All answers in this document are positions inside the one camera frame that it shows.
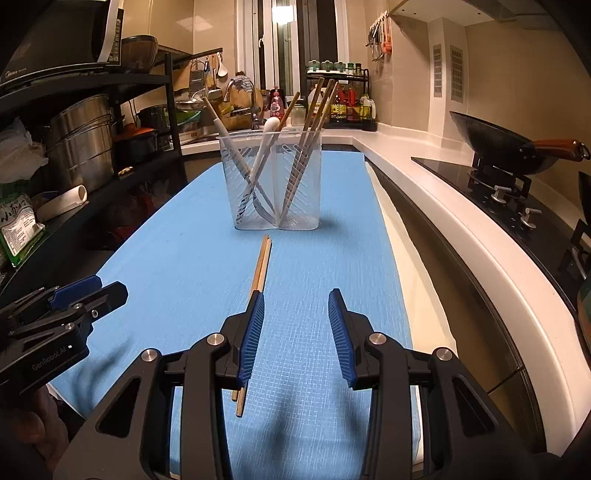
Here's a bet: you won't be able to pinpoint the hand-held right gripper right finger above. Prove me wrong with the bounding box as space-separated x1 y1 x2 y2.
328 288 527 480

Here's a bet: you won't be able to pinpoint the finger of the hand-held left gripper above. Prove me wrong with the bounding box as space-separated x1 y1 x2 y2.
69 282 129 324
9 275 102 319

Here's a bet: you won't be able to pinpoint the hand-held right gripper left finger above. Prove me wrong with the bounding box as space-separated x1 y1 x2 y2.
69 291 266 480

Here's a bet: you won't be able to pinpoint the wooden chopstick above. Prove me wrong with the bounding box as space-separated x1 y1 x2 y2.
235 238 274 418
295 92 341 195
231 234 269 401
295 89 315 185
288 79 336 215
259 92 302 185
285 78 325 215

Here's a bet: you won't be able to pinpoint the clear plastic utensil holder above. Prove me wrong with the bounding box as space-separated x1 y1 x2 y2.
217 129 322 230

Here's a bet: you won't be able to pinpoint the white handled metal fork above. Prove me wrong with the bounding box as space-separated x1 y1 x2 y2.
202 96 278 222

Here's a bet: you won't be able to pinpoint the white ceramic spoon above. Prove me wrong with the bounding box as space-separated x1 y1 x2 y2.
238 117 282 220

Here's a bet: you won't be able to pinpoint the person's left hand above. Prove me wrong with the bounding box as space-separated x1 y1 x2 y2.
0 383 62 463

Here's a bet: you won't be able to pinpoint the blue tablecloth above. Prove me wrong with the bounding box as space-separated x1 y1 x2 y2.
48 150 423 480

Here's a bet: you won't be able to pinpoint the green food packet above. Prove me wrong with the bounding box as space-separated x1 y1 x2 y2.
0 185 47 269

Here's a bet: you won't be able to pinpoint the white paper roll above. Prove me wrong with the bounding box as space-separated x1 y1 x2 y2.
37 185 89 223

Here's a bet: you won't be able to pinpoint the steel stockpot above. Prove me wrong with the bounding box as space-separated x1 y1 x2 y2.
48 95 114 136
46 129 116 193

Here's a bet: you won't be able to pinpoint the white plastic bag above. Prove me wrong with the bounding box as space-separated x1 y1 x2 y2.
0 117 49 185

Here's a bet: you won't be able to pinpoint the black pot red rim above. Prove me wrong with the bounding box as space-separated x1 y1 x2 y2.
115 127 160 163

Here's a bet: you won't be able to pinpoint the black metal shelf rack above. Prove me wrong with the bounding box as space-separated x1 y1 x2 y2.
0 51 188 296

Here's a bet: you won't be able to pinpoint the black kettle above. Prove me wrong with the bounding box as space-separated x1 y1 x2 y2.
139 105 170 128

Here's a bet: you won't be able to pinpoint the green dish drainer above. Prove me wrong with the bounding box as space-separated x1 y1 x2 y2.
175 99 206 133

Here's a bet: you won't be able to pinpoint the black gas stove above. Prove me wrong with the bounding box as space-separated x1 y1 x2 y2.
411 154 591 303

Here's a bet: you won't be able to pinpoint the dark sauce bottle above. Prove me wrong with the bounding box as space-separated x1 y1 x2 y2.
335 85 359 122

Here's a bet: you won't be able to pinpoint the wooden cutting board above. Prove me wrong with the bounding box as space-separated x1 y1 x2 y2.
217 76 264 133

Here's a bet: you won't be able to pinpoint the chrome kitchen faucet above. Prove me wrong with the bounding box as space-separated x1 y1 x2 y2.
224 76 262 130

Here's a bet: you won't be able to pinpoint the wooden bowl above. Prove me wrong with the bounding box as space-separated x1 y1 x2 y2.
121 36 159 73

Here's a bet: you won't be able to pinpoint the black microwave oven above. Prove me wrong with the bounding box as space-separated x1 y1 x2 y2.
0 0 126 88

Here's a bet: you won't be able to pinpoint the black spice rack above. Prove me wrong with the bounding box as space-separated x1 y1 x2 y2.
305 69 378 133

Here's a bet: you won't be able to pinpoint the row of spice jars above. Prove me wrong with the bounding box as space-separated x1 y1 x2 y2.
307 60 363 77

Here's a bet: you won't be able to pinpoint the hanging kitchen tools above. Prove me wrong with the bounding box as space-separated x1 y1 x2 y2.
367 14 393 61

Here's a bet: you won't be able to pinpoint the range hood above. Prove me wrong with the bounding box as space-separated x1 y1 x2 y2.
389 0 523 22

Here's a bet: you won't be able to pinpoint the black wok wooden handle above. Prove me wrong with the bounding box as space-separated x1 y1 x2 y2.
450 111 591 176

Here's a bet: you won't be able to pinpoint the white wall vent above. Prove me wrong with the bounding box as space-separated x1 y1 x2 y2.
450 46 464 100
431 44 443 98

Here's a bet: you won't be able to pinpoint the window frame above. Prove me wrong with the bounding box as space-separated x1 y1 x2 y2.
235 0 352 99

